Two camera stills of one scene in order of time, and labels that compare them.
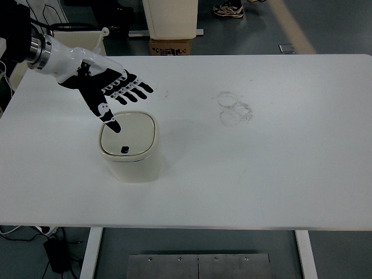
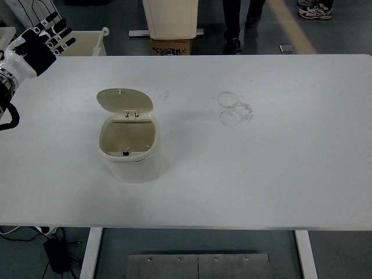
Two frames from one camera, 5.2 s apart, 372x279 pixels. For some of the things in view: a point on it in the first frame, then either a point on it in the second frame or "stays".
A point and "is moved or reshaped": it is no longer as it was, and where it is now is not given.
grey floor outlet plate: [286, 49] stays
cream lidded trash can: [133, 155] is moved or reshaped
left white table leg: [91, 253] stays
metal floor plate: [199, 266] stays
